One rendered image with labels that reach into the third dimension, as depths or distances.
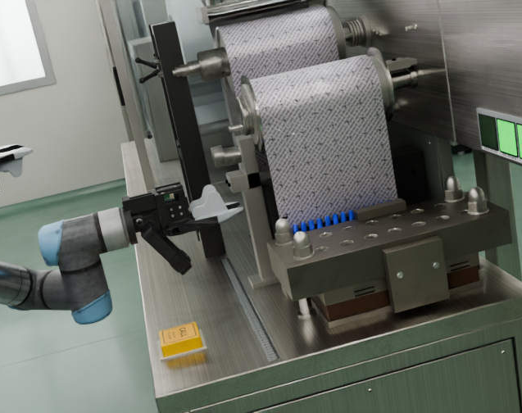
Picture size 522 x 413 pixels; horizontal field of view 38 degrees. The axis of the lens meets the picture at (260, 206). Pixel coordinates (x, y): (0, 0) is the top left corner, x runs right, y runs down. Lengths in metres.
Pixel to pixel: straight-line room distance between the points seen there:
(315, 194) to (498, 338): 0.42
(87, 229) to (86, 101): 5.61
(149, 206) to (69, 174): 5.69
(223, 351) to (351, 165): 0.43
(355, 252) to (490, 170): 0.53
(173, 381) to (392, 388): 0.37
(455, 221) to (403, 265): 0.13
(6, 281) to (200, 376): 0.39
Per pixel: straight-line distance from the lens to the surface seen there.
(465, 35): 1.30
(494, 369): 1.40
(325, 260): 1.27
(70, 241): 1.37
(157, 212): 1.38
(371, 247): 1.28
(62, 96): 6.96
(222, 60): 1.65
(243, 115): 1.41
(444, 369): 1.35
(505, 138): 1.23
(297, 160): 1.42
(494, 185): 1.73
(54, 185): 7.09
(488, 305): 1.34
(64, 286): 1.42
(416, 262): 1.30
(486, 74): 1.26
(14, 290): 1.43
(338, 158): 1.44
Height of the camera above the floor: 1.48
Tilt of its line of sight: 16 degrees down
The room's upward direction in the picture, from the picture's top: 12 degrees counter-clockwise
